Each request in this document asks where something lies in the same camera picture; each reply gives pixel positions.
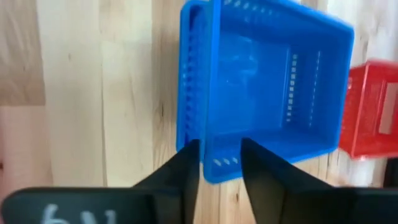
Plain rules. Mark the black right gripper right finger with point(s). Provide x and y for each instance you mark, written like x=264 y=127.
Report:
x=267 y=186

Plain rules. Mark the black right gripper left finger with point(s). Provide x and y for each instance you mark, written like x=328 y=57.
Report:
x=177 y=186

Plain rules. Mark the blue plastic basket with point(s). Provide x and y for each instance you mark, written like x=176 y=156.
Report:
x=189 y=77
x=248 y=93

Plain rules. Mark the red plastic basket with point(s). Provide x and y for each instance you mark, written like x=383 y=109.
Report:
x=363 y=109

